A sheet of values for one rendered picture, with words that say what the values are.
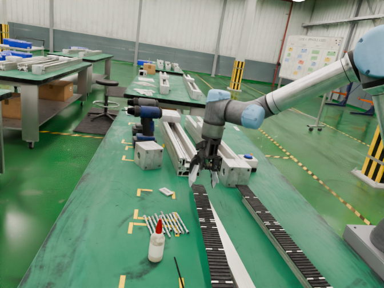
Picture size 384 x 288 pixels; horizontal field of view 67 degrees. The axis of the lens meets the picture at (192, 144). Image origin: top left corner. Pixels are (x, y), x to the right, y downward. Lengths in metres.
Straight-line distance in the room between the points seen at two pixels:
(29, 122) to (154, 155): 2.40
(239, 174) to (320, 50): 5.95
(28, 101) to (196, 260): 2.90
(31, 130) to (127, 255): 2.84
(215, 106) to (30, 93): 2.70
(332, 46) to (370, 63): 6.08
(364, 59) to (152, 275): 0.71
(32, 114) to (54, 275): 2.81
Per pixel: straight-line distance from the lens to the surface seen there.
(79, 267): 0.79
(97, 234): 0.89
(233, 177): 1.23
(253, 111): 0.90
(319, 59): 7.00
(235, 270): 0.79
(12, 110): 3.95
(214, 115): 0.95
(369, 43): 0.80
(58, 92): 4.98
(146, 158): 1.26
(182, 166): 1.25
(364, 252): 1.08
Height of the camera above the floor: 1.31
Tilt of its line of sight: 18 degrees down
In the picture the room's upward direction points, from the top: 9 degrees clockwise
